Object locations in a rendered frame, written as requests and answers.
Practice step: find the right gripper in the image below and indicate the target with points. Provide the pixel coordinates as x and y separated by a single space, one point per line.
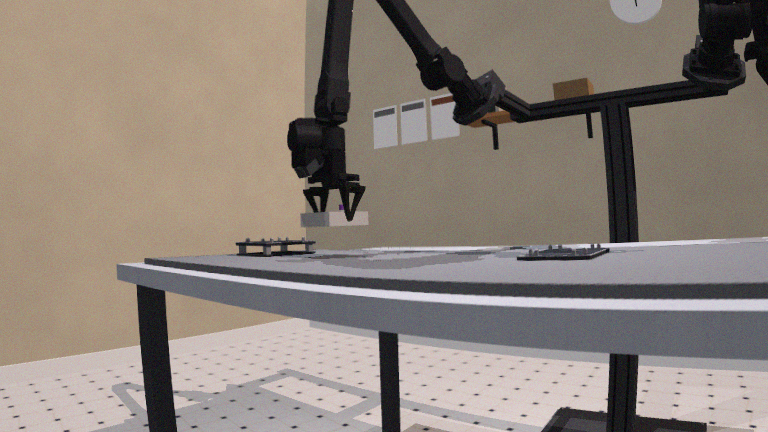
339 180

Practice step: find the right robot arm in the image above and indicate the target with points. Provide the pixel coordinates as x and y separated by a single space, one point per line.
305 134

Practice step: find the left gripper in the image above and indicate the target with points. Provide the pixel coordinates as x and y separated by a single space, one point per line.
758 50

